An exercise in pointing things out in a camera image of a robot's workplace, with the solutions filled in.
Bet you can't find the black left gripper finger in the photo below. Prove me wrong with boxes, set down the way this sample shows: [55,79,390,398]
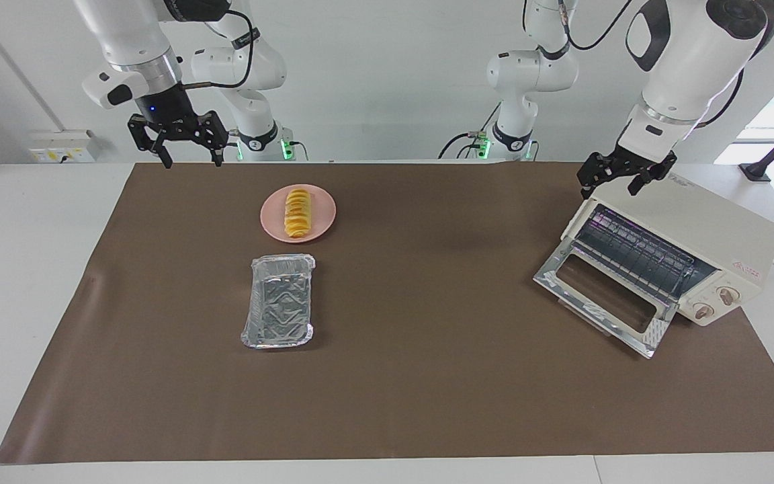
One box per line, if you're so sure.
[576,153,610,200]
[628,164,671,198]

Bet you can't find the golden bread loaf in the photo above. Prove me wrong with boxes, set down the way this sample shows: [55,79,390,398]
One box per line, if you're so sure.
[284,188,313,241]

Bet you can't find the aluminium foil tray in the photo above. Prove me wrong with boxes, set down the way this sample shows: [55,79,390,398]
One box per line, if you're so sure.
[240,253,316,350]

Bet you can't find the cream toaster oven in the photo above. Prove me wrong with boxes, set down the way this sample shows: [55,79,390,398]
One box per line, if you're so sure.
[562,171,774,327]

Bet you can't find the glass oven door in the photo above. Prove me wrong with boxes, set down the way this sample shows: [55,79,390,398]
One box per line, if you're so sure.
[533,239,678,359]

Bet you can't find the pink round plate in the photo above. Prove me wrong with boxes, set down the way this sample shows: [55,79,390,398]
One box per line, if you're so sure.
[260,184,337,244]

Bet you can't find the brown table mat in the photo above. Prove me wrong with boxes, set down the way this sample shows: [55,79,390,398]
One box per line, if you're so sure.
[0,161,774,465]

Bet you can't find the metal oven wire rack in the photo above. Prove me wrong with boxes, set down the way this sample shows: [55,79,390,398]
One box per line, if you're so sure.
[572,207,698,307]

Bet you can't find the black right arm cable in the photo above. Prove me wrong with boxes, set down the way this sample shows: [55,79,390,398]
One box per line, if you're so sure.
[182,8,255,89]

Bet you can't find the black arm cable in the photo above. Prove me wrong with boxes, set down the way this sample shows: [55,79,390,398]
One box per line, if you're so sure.
[558,0,634,52]
[182,8,255,89]

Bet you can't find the white wall socket box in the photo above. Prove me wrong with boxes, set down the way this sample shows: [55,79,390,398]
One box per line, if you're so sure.
[30,130,102,164]

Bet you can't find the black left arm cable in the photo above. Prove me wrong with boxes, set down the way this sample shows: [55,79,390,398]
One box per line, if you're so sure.
[558,0,634,52]

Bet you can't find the black left base cable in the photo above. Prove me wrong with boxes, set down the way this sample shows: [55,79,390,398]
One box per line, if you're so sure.
[437,101,503,161]

